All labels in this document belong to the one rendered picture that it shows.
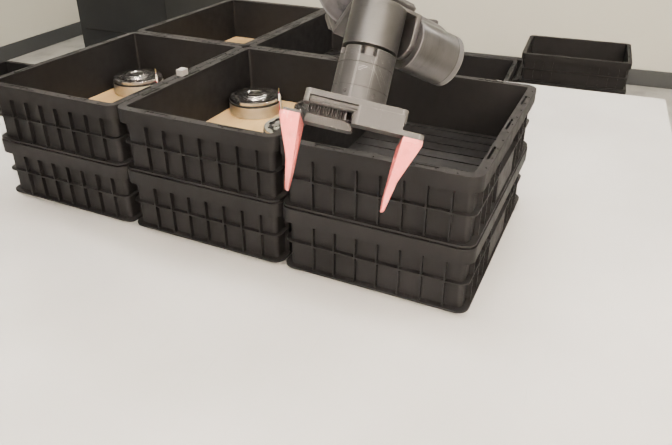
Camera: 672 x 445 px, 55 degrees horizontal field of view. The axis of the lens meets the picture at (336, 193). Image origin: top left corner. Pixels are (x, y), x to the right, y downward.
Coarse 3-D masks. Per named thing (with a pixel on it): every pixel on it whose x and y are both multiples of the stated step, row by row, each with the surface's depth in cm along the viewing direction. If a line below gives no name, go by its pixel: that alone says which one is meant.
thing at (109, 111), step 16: (96, 48) 135; (240, 48) 133; (48, 64) 125; (0, 80) 116; (0, 96) 114; (16, 96) 112; (32, 96) 110; (48, 96) 108; (64, 96) 107; (128, 96) 107; (80, 112) 106; (96, 112) 105; (112, 112) 104
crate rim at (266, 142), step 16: (256, 48) 133; (208, 64) 123; (176, 80) 115; (144, 96) 107; (128, 112) 102; (144, 112) 101; (304, 112) 101; (160, 128) 100; (176, 128) 99; (192, 128) 97; (208, 128) 96; (224, 128) 95; (240, 128) 95; (240, 144) 95; (256, 144) 93; (272, 144) 93
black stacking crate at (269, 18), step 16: (192, 16) 162; (208, 16) 168; (224, 16) 174; (240, 16) 177; (256, 16) 175; (272, 16) 173; (288, 16) 171; (304, 16) 169; (160, 32) 152; (176, 32) 157; (192, 32) 163; (208, 32) 169; (224, 32) 176; (240, 32) 180; (256, 32) 177
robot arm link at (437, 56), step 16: (352, 0) 67; (400, 0) 68; (336, 32) 69; (432, 32) 66; (448, 32) 68; (416, 48) 65; (432, 48) 66; (448, 48) 67; (400, 64) 67; (416, 64) 66; (432, 64) 67; (448, 64) 67; (432, 80) 69; (448, 80) 69
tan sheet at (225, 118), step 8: (288, 104) 132; (224, 112) 128; (208, 120) 125; (216, 120) 125; (224, 120) 125; (232, 120) 125; (240, 120) 125; (248, 120) 125; (256, 120) 125; (264, 120) 125; (248, 128) 121; (256, 128) 121
